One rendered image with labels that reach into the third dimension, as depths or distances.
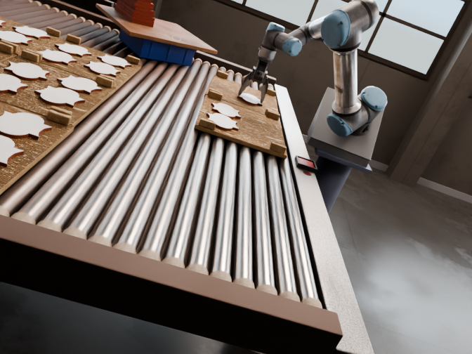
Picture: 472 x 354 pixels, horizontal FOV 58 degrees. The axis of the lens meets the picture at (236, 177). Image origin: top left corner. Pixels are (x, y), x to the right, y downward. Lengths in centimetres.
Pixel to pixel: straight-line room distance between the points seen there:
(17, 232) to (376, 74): 442
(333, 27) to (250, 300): 106
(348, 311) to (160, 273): 41
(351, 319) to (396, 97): 421
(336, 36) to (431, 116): 345
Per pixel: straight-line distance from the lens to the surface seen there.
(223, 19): 476
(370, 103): 187
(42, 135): 118
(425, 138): 503
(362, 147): 204
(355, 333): 93
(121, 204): 99
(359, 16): 162
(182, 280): 79
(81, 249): 80
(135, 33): 215
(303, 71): 481
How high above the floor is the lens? 145
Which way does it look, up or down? 25 degrees down
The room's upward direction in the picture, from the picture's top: 21 degrees clockwise
